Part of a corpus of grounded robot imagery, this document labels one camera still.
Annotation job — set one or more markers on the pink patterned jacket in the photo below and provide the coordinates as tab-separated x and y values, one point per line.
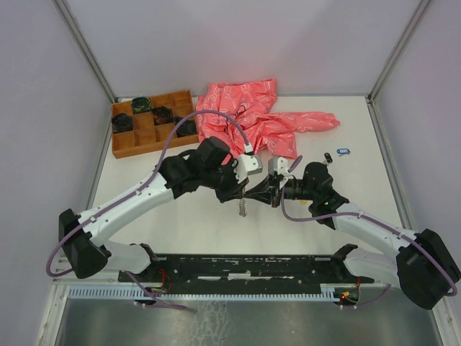
250	105

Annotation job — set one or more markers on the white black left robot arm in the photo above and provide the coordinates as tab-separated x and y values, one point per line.
85	238

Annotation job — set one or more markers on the blue tag with key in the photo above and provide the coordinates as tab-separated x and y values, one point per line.
343	151

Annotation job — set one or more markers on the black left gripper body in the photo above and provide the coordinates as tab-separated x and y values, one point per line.
224	182

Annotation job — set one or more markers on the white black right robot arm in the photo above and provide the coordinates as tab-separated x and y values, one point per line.
418	263

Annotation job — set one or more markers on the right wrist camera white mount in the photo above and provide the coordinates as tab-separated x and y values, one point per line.
278	165

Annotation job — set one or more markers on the dark rolled cloth right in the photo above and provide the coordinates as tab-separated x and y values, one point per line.
188	128

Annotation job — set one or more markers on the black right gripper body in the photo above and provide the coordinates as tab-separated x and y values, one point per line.
278	193

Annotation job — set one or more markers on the dark rolled cloth middle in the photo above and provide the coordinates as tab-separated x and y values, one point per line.
162	115

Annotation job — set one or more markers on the aluminium frame post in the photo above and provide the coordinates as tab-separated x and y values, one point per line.
397	52
71	22

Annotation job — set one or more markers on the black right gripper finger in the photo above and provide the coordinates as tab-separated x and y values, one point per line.
264	187
263	197

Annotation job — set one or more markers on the wooden compartment tray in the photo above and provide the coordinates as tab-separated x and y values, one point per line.
147	137

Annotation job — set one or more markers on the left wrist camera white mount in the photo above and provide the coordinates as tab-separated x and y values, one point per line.
247	165

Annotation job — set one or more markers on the aluminium frame post right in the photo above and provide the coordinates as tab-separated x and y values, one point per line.
397	52

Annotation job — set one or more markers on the aluminium frame post left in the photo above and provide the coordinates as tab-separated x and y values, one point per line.
71	22

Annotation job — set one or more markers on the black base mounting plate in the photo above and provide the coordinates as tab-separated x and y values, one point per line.
185	268

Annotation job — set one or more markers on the dark rolled cloth in tray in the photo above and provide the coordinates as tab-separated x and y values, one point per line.
121	123

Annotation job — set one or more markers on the white slotted cable duct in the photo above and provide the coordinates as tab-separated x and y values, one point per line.
226	292

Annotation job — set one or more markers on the dark rolled cloth top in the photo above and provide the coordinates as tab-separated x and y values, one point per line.
141	104

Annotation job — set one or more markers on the black tag with silver key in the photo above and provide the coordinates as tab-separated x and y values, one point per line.
327	159

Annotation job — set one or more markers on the large keyring with yellow grip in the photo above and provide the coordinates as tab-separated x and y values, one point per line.
242	203

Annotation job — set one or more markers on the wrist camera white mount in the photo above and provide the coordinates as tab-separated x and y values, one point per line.
278	165
247	165

